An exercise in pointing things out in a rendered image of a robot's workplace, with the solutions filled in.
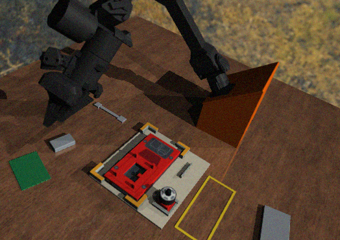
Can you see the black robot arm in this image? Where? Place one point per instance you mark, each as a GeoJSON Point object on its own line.
{"type": "Point", "coordinates": [96, 26]}

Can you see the black wheel with grey hub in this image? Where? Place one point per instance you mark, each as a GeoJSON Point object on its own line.
{"type": "Point", "coordinates": [164, 199]}

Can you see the green flat square mat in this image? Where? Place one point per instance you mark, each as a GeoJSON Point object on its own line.
{"type": "Point", "coordinates": [29, 170]}

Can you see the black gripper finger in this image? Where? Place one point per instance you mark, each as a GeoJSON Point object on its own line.
{"type": "Point", "coordinates": [82, 102]}
{"type": "Point", "coordinates": [56, 109]}

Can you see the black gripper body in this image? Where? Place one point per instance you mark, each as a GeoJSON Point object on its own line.
{"type": "Point", "coordinates": [82, 81]}

